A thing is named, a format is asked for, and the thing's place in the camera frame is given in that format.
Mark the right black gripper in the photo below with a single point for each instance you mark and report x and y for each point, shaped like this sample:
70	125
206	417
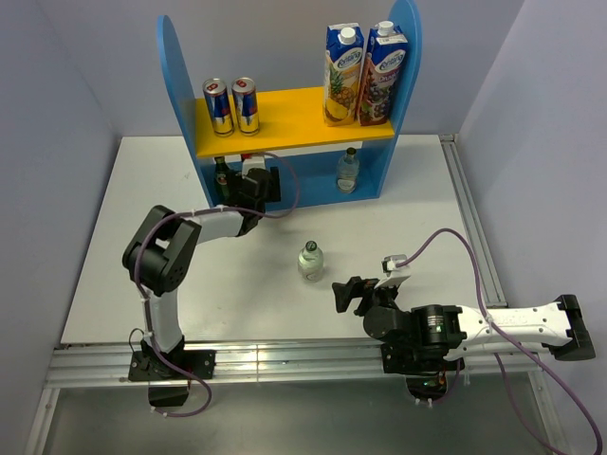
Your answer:
356	287

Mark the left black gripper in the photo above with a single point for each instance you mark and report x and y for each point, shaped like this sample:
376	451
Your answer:
273	193

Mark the green glass bottle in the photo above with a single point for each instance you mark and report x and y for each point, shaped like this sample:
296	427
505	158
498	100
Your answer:
222	172

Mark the clear glass bottle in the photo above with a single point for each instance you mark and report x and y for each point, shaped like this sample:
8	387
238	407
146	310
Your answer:
348	171
311	262

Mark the energy drink can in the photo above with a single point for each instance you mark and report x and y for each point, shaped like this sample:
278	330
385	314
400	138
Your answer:
246	107
217	100

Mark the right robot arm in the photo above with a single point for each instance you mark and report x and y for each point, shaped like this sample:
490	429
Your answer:
556	327

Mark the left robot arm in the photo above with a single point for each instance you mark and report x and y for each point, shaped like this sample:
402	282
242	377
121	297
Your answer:
160	253

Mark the blue and yellow shelf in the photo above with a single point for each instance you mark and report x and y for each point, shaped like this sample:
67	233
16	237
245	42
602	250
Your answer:
292	119

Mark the pineapple juice carton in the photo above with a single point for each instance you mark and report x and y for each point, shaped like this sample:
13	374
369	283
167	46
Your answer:
342	65

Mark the berry juice carton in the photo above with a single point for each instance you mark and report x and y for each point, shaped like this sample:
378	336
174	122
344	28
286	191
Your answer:
385	53

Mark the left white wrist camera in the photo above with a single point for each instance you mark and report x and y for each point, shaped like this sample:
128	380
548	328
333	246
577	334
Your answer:
252	162

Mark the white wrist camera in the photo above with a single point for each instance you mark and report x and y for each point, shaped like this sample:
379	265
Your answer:
396	271
252	162

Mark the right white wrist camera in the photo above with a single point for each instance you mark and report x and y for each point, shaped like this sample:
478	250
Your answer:
396	271

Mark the aluminium rail frame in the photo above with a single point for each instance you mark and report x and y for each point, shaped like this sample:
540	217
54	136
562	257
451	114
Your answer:
88	399

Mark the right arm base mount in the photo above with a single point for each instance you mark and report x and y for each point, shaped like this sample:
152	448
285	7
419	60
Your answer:
425	379

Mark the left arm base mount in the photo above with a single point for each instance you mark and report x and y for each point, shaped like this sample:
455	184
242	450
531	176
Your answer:
171	376

